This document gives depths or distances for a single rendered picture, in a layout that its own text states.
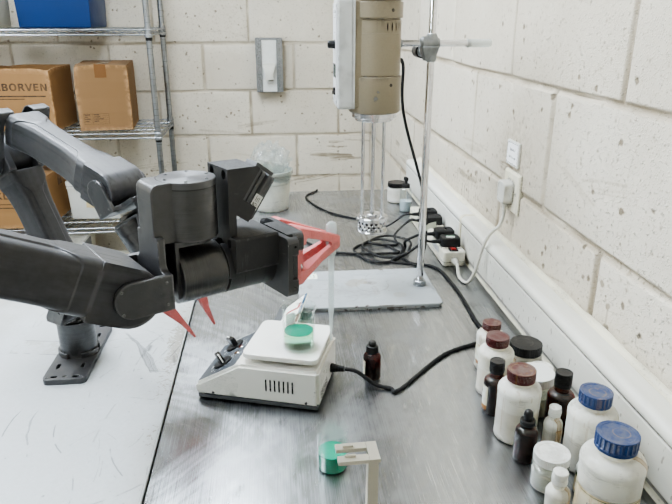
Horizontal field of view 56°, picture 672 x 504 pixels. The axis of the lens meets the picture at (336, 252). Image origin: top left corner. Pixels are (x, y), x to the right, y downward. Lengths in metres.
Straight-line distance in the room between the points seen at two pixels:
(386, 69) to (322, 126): 2.11
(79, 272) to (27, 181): 0.59
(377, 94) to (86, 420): 0.76
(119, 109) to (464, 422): 2.37
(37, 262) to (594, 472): 0.61
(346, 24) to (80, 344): 0.75
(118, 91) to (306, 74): 0.92
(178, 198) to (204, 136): 2.76
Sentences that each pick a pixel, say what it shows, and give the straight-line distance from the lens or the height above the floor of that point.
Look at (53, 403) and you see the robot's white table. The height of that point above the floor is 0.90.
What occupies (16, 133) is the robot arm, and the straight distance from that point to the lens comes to 1.12.
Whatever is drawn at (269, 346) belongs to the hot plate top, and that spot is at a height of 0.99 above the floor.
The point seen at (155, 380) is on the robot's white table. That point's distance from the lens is 1.12.
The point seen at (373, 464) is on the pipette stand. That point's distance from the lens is 0.73.
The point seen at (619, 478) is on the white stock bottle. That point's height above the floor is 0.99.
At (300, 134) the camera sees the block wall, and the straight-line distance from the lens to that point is 3.35.
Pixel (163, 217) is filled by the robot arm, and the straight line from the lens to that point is 0.61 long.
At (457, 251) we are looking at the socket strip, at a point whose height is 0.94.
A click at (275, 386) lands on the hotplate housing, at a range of 0.99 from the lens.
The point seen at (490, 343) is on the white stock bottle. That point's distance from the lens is 1.02.
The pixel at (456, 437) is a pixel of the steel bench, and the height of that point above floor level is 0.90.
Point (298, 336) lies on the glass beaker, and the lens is 0.96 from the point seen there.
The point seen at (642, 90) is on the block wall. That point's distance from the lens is 0.98.
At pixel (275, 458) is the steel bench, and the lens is 0.92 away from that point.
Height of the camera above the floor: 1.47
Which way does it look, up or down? 20 degrees down
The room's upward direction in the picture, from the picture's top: straight up
